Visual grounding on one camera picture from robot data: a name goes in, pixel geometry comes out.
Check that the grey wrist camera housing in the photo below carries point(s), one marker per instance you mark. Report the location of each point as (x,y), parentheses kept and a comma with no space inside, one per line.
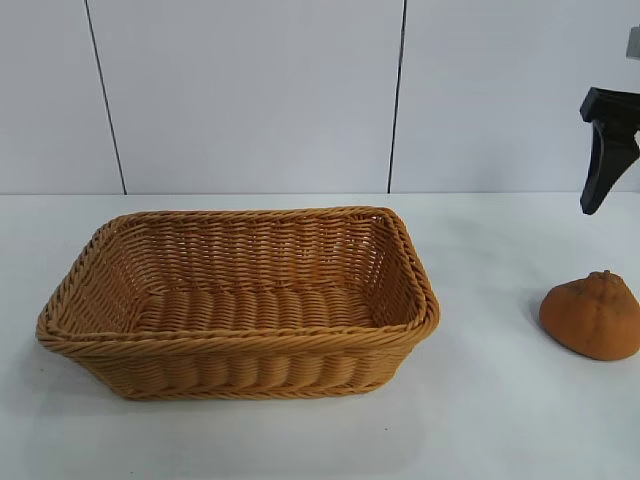
(634,42)

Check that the wrinkled orange fruit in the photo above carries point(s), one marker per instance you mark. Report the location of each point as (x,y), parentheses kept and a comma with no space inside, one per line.
(590,320)

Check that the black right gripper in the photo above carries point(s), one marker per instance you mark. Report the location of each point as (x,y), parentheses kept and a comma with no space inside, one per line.
(615,107)

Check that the tan woven wicker basket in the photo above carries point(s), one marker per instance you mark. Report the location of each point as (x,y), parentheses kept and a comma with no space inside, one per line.
(240,365)

